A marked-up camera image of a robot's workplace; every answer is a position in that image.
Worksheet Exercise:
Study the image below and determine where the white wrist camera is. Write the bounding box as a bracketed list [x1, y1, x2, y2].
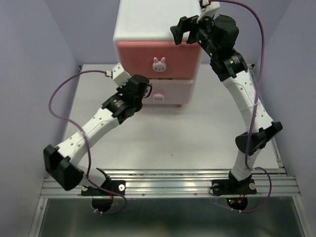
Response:
[197, 0, 220, 22]
[106, 63, 131, 88]

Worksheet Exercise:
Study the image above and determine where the pink lower drawer knob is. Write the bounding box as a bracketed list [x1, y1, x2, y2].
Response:
[153, 93, 164, 103]

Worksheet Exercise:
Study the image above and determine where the white shoe cabinet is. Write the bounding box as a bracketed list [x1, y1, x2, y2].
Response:
[112, 0, 207, 47]

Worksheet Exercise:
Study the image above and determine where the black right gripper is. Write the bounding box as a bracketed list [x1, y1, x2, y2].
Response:
[171, 10, 218, 58]

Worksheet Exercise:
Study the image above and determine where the pink-front drawer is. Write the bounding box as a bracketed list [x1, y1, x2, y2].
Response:
[117, 41, 201, 79]

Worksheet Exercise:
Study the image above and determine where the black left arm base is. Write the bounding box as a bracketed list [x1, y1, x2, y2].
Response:
[81, 168, 127, 215]

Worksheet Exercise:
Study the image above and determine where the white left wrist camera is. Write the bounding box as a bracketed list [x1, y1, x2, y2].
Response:
[106, 63, 131, 88]

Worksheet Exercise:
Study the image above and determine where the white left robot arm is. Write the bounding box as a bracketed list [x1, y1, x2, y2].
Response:
[43, 75, 152, 195]

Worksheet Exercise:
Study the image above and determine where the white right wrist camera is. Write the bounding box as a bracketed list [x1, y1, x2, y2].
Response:
[197, 0, 220, 22]

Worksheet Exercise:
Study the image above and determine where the white bunny drawer knob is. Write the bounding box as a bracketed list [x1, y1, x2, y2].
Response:
[152, 57, 166, 73]

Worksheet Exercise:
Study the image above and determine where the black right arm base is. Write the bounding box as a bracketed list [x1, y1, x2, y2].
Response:
[208, 178, 257, 212]

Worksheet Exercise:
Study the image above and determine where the pale pink drawer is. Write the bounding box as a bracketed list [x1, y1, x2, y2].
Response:
[142, 79, 195, 106]

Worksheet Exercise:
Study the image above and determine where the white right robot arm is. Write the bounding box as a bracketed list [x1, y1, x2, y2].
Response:
[170, 15, 282, 193]

